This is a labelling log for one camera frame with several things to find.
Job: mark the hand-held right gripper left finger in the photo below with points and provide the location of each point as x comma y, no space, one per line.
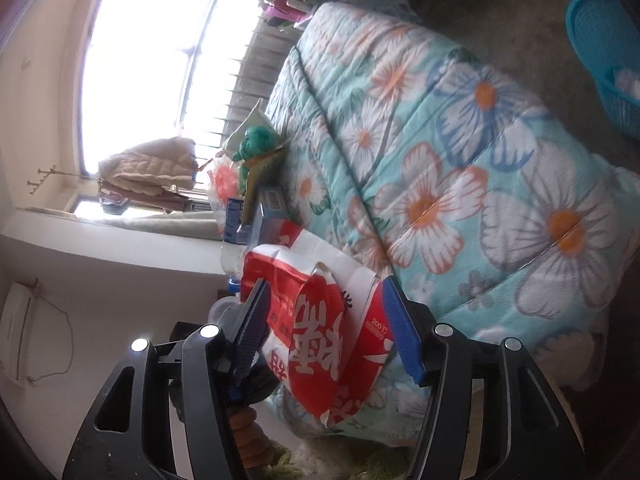
252,330

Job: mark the person's left hand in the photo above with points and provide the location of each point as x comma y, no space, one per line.
252,435

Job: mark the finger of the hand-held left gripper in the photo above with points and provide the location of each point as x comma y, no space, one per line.
262,380

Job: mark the floral turquoise blanket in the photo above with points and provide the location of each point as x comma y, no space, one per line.
450,160

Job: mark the red and white paper bag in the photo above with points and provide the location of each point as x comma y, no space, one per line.
320,330

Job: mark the light blue cardboard box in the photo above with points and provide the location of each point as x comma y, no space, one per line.
270,210

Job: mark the wall coat hooks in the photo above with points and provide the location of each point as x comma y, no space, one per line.
50,177

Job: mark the blue plastic basket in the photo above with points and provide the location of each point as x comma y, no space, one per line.
610,60

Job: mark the dark hanging clothes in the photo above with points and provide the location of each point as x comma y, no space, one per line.
140,200

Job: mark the pink bottle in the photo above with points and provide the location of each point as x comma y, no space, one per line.
282,12

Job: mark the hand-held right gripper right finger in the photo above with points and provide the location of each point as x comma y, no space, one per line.
402,325

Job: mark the clear plastic bottle blue label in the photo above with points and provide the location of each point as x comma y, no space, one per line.
232,265

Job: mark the clear plastic bag red label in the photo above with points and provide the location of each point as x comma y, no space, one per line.
222,190

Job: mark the cream puffer jacket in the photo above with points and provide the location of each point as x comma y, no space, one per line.
145,167

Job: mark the green crumpled plastic bag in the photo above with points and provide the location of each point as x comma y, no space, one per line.
257,142

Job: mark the metal window railing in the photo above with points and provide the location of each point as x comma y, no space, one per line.
240,85

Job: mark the yellow snack packet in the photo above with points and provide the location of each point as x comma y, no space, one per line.
267,167

